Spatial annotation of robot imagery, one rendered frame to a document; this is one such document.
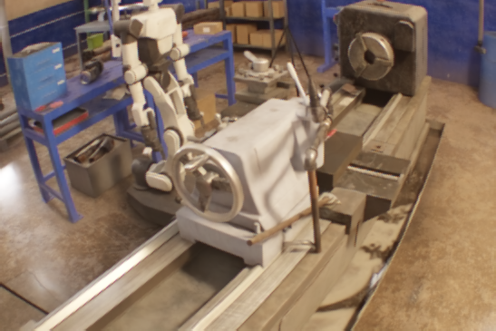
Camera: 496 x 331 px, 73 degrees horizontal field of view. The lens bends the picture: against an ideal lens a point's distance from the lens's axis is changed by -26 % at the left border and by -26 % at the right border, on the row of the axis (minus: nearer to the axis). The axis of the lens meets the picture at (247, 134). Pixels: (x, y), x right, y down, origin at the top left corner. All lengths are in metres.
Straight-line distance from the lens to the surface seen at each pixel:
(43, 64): 2.90
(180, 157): 1.13
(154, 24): 2.34
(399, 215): 2.17
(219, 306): 1.10
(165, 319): 1.25
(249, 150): 1.14
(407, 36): 2.32
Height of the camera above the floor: 1.68
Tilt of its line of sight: 25 degrees down
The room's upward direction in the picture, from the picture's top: 4 degrees counter-clockwise
